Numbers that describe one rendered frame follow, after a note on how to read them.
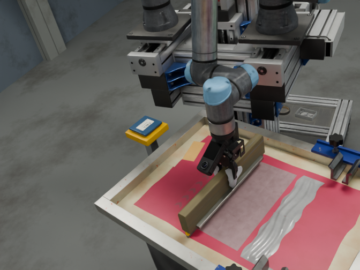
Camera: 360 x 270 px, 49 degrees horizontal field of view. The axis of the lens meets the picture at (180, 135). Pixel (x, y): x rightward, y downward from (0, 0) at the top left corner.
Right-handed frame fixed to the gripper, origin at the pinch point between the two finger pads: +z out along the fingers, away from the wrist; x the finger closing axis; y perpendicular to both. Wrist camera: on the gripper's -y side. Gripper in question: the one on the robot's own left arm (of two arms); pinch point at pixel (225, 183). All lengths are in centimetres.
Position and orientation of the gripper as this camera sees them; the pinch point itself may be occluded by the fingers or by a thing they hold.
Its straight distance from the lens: 126.6
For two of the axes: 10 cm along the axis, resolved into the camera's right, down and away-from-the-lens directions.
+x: -7.5, -2.9, 6.0
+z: 1.7, 7.9, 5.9
